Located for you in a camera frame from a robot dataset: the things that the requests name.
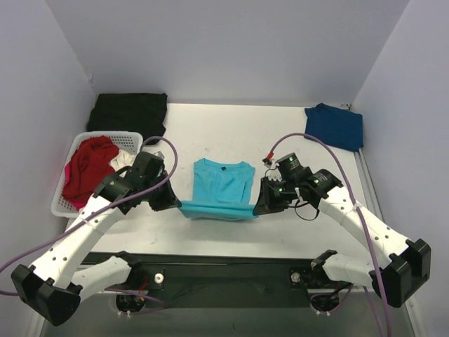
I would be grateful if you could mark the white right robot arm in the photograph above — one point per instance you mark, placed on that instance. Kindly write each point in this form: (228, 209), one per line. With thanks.
(398, 266)

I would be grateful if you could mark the turquoise t-shirt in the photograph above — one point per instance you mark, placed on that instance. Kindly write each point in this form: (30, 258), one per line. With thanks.
(220, 191)

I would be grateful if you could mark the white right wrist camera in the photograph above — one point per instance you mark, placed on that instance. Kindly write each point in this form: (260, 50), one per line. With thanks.
(272, 172)

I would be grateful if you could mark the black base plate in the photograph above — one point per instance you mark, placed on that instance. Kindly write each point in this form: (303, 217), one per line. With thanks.
(229, 282)

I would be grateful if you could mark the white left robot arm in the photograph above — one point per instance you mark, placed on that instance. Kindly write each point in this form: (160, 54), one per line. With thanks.
(53, 285)

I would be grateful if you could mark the folded navy blue t-shirt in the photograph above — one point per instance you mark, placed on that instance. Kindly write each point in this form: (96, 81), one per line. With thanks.
(335, 127)

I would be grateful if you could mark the pink garment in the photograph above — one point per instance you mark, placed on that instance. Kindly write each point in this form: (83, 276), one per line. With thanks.
(72, 190)

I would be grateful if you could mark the red t-shirt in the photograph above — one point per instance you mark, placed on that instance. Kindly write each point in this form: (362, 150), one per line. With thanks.
(92, 159)

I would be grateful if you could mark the white t-shirt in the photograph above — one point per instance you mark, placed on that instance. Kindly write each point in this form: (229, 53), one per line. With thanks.
(122, 159)

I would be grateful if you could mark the black folded t-shirt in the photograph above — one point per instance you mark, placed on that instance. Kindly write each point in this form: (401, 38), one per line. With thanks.
(143, 113)

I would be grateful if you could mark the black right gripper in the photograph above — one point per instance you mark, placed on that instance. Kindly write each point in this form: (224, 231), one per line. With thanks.
(268, 198)

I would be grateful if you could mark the white plastic laundry basket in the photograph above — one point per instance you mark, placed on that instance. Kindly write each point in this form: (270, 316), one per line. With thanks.
(128, 141)

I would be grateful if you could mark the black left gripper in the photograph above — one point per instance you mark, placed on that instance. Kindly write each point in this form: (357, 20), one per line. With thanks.
(163, 196)

